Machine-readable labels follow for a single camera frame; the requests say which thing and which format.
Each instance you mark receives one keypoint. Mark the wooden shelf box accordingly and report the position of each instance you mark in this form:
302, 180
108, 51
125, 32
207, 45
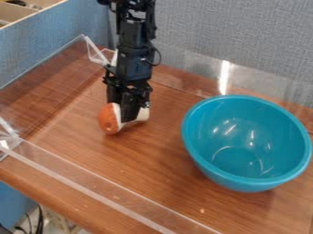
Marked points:
17, 10

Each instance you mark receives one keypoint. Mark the blue plastic bowl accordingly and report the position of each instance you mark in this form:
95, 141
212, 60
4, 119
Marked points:
247, 143

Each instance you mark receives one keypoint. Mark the clear acrylic barrier wall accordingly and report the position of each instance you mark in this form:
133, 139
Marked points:
131, 183

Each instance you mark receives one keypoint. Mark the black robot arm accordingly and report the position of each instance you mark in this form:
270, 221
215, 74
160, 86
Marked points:
127, 76

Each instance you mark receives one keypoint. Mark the brown white plush mushroom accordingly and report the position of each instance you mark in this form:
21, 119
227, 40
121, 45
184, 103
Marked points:
108, 118

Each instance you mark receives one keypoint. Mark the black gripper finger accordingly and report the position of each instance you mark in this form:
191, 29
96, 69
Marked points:
129, 106
112, 94

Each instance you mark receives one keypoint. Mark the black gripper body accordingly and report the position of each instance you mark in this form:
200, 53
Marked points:
136, 87

